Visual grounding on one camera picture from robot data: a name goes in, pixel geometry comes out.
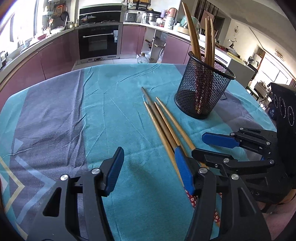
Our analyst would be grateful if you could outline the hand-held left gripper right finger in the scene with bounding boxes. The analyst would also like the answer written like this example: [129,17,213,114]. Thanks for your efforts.
[174,147,272,241]

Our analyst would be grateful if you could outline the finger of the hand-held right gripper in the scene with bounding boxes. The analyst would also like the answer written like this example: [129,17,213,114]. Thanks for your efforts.
[191,148,277,179]
[202,127,278,154]

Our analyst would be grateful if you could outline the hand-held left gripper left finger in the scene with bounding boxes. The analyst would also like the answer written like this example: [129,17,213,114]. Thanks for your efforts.
[26,146,125,241]

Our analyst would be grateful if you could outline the black mesh utensil holder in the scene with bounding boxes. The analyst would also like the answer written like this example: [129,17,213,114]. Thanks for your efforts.
[174,50,236,120]

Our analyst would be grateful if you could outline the blue and grey tablecloth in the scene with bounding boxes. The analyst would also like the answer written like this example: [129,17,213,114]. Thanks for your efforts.
[0,63,278,241]

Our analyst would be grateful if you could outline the clear oil bottle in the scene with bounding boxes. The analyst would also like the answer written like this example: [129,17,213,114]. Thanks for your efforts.
[136,53,149,64]

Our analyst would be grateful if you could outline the green dome food cover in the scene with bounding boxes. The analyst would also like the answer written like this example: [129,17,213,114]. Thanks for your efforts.
[179,15,201,35]

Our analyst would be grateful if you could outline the black built-in oven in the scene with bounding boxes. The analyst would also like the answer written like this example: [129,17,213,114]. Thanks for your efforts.
[78,23,121,61]

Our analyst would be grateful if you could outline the pink base cabinets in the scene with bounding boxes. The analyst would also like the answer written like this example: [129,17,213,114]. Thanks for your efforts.
[0,30,80,105]
[121,24,197,65]

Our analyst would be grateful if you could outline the steel cooking pot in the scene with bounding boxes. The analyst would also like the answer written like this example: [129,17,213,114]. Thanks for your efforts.
[146,13,160,24]

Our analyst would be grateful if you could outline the grey kitchen countertop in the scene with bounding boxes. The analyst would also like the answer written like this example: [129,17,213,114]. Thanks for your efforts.
[0,22,258,77]

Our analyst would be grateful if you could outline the black range hood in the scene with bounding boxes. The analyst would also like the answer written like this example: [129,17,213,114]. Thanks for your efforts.
[79,5,123,24]

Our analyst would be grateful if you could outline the large kitchen window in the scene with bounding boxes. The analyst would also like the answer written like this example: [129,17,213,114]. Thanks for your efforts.
[0,0,40,61]

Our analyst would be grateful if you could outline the black wall shelf rack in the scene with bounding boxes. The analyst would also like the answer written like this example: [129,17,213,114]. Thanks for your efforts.
[127,0,152,10]

